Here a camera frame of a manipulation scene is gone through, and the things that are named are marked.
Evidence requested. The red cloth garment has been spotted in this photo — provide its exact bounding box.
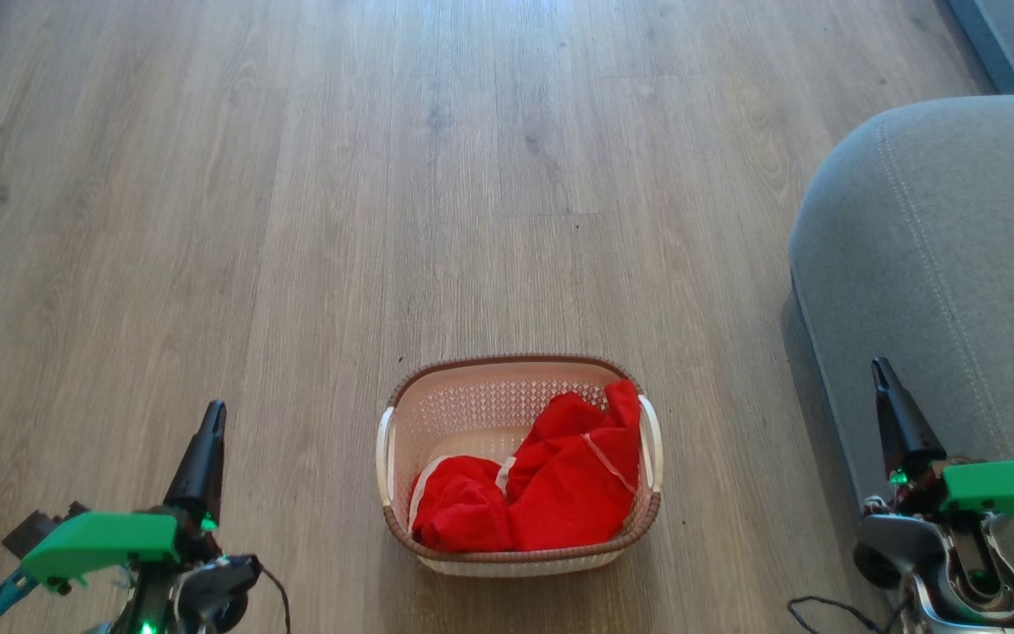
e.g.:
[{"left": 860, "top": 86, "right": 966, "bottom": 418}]
[{"left": 408, "top": 379, "right": 642, "bottom": 554}]

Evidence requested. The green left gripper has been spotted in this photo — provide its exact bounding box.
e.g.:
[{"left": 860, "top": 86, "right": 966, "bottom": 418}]
[{"left": 21, "top": 401, "right": 263, "bottom": 634}]

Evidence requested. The blue left camera connector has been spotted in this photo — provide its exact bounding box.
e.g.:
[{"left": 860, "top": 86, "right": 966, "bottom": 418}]
[{"left": 0, "top": 568, "right": 38, "bottom": 632}]

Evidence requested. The grey fabric sofa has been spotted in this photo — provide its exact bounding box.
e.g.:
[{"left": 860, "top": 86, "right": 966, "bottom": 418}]
[{"left": 789, "top": 95, "right": 1014, "bottom": 617}]

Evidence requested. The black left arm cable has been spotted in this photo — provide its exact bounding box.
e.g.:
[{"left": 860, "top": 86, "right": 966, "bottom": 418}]
[{"left": 256, "top": 564, "right": 293, "bottom": 634}]

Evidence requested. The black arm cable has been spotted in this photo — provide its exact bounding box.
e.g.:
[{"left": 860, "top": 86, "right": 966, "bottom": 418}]
[
  {"left": 256, "top": 564, "right": 293, "bottom": 634},
  {"left": 787, "top": 595, "right": 893, "bottom": 634}
]

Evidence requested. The beige plastic laundry basket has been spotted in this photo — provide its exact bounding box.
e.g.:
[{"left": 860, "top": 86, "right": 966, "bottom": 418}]
[{"left": 375, "top": 354, "right": 665, "bottom": 578}]

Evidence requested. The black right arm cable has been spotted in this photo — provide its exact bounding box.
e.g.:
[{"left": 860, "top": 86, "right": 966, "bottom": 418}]
[{"left": 787, "top": 595, "right": 893, "bottom": 634}]

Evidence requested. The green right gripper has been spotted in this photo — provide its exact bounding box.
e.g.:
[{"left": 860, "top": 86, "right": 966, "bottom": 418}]
[{"left": 871, "top": 357, "right": 1014, "bottom": 542}]

